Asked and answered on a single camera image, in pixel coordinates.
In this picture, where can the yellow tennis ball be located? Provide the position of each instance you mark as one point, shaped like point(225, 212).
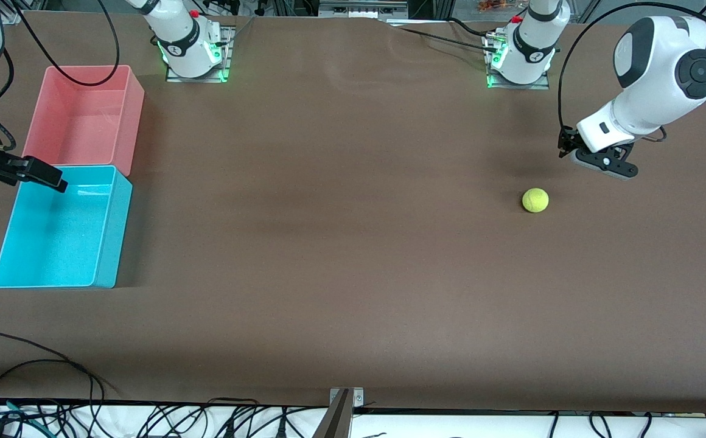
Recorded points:
point(535, 200)

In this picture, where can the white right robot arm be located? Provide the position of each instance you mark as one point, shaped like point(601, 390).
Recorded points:
point(182, 42)

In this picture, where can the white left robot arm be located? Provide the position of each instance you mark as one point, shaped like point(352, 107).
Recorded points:
point(651, 79)

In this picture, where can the pink plastic bin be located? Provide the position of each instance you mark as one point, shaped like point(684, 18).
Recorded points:
point(85, 121)

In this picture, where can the blue plastic bin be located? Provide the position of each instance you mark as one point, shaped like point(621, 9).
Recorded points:
point(55, 243)

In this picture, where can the orange item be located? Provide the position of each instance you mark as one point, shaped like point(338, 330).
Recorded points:
point(493, 6)

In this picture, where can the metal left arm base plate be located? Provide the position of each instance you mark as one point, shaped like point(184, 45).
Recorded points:
point(514, 86)

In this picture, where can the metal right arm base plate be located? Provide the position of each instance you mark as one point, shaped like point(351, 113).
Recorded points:
point(227, 61)

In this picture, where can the aluminium frame piece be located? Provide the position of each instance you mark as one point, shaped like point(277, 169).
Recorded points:
point(362, 9)

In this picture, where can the metal table edge bracket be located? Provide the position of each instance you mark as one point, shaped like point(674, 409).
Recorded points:
point(344, 420)

